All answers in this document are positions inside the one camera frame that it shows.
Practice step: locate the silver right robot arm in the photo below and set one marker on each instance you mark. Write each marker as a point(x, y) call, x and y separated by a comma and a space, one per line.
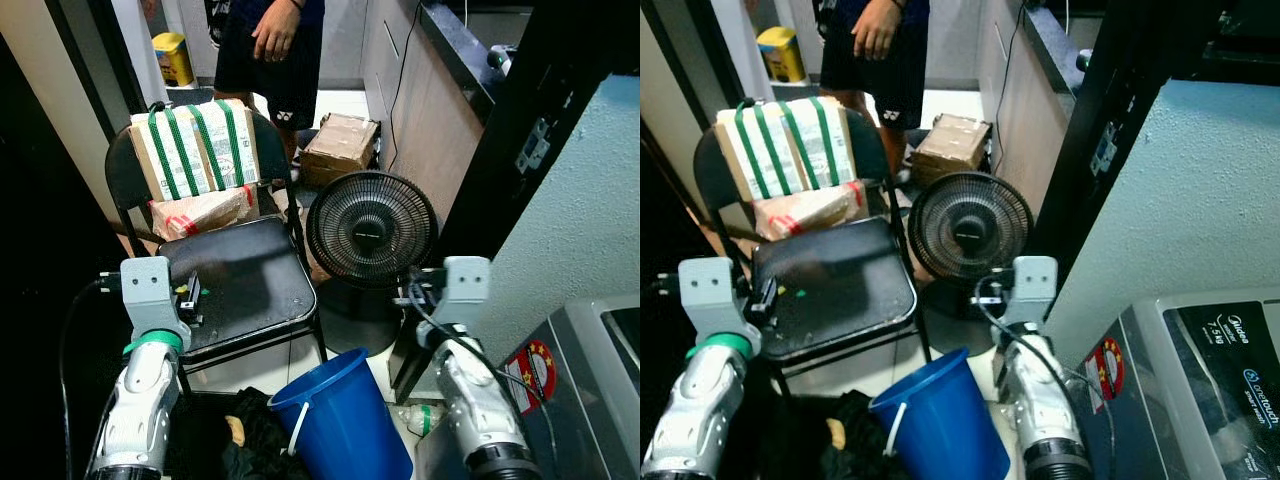
point(1045, 420)
point(482, 410)

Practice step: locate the black clothes pile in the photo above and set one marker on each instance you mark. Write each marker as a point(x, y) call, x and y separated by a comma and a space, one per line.
point(850, 450)
point(260, 450)

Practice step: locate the grey top-load washing machine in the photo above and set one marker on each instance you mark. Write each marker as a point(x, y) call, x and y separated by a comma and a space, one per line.
point(1190, 390)
point(585, 385)

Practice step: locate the person's left hand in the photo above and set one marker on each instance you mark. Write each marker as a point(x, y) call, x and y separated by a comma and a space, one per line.
point(276, 32)
point(878, 30)

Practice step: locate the black round floor fan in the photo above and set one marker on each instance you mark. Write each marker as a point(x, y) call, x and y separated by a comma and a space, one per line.
point(970, 228)
point(372, 230)

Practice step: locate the brown package with red tape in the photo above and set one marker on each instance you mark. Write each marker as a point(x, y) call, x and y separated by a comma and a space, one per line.
point(808, 210)
point(200, 212)

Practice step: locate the clear plastic bottle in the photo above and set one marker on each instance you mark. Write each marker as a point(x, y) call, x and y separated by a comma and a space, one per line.
point(420, 420)

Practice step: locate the blue plastic bucket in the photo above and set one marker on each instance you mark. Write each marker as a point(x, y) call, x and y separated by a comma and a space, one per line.
point(945, 425)
point(345, 425)

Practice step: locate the plain brown cardboard box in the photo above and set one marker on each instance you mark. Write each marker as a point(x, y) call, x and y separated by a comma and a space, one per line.
point(952, 148)
point(340, 148)

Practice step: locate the grey metal latch plate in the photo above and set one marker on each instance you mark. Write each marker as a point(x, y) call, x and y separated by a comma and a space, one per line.
point(1105, 148)
point(535, 145)

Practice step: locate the person in blue shirt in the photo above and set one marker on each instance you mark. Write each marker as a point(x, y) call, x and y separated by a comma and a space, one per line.
point(890, 85)
point(285, 75)

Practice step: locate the yellow plastic container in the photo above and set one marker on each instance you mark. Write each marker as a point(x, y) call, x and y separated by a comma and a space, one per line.
point(172, 58)
point(780, 55)

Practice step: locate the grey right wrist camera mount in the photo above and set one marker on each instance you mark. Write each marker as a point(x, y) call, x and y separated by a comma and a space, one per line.
point(1032, 288)
point(468, 290)

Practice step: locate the black door frame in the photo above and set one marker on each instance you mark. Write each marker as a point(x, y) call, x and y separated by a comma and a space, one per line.
point(520, 140)
point(1120, 130)

